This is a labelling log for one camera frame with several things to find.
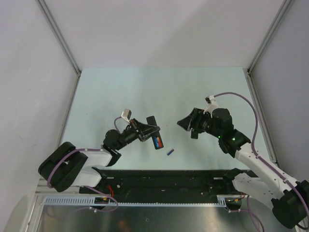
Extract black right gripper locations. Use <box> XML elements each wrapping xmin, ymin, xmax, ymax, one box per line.
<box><xmin>177</xmin><ymin>108</ymin><xmax>222</xmax><ymax>139</ymax></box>

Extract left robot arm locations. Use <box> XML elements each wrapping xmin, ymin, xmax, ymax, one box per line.
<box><xmin>38</xmin><ymin>116</ymin><xmax>163</xmax><ymax>193</ymax></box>

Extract orange battery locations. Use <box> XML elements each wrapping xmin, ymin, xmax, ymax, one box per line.
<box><xmin>156</xmin><ymin>137</ymin><xmax>163</xmax><ymax>147</ymax></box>

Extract aluminium frame post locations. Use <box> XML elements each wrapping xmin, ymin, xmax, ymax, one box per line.
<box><xmin>246</xmin><ymin>0</ymin><xmax>295</xmax><ymax>74</ymax></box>
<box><xmin>36</xmin><ymin>0</ymin><xmax>82</xmax><ymax>77</ymax></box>

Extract black remote control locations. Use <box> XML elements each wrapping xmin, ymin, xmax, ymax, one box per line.
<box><xmin>146</xmin><ymin>116</ymin><xmax>164</xmax><ymax>150</ymax></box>

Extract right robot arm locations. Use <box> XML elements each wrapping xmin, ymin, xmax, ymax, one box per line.
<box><xmin>177</xmin><ymin>108</ymin><xmax>309</xmax><ymax>229</ymax></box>

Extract white slotted cable duct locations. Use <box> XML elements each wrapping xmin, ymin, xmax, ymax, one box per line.
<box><xmin>43</xmin><ymin>195</ymin><xmax>229</xmax><ymax>207</ymax></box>

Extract black remote battery cover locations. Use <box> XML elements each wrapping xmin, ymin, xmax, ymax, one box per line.
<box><xmin>191</xmin><ymin>129</ymin><xmax>199</xmax><ymax>139</ymax></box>

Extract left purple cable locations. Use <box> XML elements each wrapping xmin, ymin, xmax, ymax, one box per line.
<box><xmin>113</xmin><ymin>116</ymin><xmax>125</xmax><ymax>132</ymax></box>

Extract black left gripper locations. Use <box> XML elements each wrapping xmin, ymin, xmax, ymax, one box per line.
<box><xmin>114</xmin><ymin>118</ymin><xmax>159</xmax><ymax>150</ymax></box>

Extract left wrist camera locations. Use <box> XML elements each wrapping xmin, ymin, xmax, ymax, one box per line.
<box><xmin>121</xmin><ymin>109</ymin><xmax>132</xmax><ymax>124</ymax></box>

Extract right aluminium frame post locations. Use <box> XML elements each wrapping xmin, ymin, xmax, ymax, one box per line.
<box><xmin>246</xmin><ymin>0</ymin><xmax>295</xmax><ymax>74</ymax></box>

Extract left aluminium frame post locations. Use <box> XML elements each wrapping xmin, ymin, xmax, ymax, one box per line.
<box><xmin>36</xmin><ymin>0</ymin><xmax>82</xmax><ymax>77</ymax></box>

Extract blue battery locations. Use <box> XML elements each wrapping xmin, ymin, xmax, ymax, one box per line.
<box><xmin>154</xmin><ymin>136</ymin><xmax>160</xmax><ymax>148</ymax></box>

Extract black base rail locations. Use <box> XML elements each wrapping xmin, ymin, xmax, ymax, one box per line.
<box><xmin>77</xmin><ymin>168</ymin><xmax>257</xmax><ymax>204</ymax></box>

